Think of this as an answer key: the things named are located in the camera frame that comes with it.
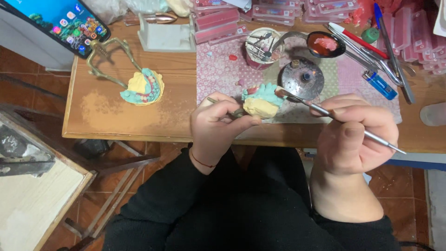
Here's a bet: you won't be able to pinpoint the person's right hand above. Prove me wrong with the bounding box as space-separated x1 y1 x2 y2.
310 93 400 175

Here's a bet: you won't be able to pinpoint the person's left hand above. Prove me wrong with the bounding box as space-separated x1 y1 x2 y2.
190 91 262 158

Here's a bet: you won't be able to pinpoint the brass articulator piece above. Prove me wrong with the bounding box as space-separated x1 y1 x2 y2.
207 97 245 118

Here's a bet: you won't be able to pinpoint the yellow and teal dental cast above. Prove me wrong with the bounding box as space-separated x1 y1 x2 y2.
242 83 287 120

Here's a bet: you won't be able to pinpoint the metal wax carving tool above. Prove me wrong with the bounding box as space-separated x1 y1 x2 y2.
275 87 407 155

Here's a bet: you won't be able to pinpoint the pink patterned cloth mat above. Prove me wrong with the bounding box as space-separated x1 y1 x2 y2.
196 33 403 125

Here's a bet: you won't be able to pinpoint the blue lighter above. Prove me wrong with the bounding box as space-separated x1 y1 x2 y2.
361 70 399 101

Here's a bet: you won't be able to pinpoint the yellow teal cast with teeth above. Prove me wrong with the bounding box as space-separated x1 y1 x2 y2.
120 68 165 106

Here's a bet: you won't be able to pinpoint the translucent plastic bottle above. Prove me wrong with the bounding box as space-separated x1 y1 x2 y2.
420 102 446 127

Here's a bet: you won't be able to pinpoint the white cup with pink rim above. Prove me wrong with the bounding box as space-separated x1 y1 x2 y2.
245 27 286 72

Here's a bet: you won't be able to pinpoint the metal forceps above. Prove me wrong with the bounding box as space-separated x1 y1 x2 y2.
323 24 417 88

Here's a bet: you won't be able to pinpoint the metal alcohol burner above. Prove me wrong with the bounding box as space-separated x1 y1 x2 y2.
280 59 325 102

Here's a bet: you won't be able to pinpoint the person's black clothing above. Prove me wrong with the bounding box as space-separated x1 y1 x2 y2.
102 142 402 251

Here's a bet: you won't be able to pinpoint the bundle of metal dental burs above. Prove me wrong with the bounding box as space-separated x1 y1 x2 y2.
241 32 276 63

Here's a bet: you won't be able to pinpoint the white plaster block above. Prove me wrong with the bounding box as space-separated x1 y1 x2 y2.
137 13 197 53

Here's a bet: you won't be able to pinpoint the blue pen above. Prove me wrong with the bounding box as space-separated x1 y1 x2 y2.
373 3 416 105

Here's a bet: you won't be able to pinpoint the stack of pink tooth boxes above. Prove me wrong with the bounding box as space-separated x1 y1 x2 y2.
193 0 251 46

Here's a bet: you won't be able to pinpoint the red and white pen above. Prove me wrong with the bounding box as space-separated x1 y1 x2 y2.
328 22 390 60

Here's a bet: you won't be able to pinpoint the metal spoon with pink wax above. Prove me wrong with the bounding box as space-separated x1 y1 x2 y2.
271 31 347 59

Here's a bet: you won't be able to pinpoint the green bottle cap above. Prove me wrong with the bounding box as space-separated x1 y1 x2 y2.
361 27 380 44

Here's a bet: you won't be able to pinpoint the copper metallic torch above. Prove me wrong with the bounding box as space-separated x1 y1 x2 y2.
123 13 178 26

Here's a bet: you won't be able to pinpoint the pile of pink tooth boxes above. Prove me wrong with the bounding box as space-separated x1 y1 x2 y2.
377 6 446 76

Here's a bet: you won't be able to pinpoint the red wax scraps heap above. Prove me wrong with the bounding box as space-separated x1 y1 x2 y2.
343 0 384 26

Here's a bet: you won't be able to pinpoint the clear plastic bags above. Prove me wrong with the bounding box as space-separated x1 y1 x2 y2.
81 0 194 19

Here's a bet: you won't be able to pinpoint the row of pink tooth boxes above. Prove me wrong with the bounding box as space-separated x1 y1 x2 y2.
240 0 367 28

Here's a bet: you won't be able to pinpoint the black smartphone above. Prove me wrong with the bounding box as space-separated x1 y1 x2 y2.
0 0 112 59

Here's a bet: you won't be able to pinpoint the wooden side table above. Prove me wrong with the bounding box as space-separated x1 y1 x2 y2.
0 104 97 251

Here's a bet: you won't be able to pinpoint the red string bracelet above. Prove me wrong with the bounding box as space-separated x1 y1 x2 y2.
190 149 217 169

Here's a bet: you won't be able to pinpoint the wooden chair frame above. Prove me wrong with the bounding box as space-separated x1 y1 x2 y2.
62 139 161 251

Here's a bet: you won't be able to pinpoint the brass dental articulator frame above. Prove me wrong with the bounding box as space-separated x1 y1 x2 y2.
86 37 143 90

